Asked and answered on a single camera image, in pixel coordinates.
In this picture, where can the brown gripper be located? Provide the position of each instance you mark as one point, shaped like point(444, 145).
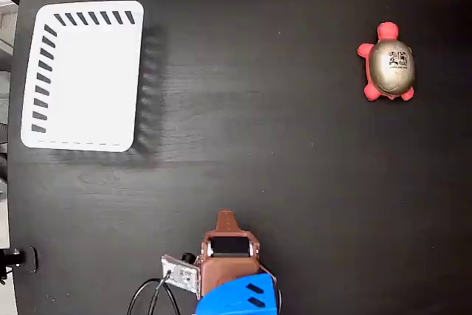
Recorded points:
point(229, 267)

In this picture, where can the white slotted plastic basket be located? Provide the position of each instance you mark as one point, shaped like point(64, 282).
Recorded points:
point(96, 82)

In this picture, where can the black table clamp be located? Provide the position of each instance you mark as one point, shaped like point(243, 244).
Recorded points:
point(27, 259)

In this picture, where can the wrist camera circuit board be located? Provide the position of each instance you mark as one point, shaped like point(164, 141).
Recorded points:
point(180, 274)

